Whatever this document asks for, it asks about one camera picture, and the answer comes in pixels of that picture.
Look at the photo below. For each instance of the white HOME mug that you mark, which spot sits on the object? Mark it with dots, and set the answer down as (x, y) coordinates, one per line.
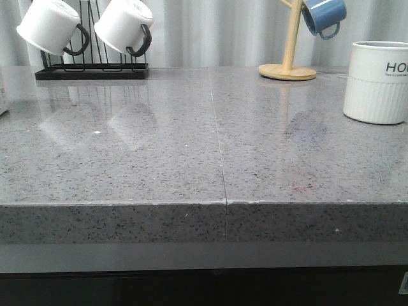
(376, 90)

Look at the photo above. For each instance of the whole milk carton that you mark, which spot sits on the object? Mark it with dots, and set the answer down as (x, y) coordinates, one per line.
(4, 104)

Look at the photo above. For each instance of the wooden mug tree stand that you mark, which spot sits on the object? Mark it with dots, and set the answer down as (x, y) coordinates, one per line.
(287, 70)

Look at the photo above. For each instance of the blue hanging mug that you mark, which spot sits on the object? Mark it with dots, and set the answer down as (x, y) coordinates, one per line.
(323, 17)

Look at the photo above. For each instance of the left white hanging mug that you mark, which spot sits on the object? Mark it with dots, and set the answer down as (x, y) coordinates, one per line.
(50, 25)

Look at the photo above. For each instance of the label sticker on cabinet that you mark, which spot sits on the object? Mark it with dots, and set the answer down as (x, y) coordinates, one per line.
(403, 290)

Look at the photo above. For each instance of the black wire mug rack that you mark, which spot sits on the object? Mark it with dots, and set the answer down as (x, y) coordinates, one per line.
(98, 61)

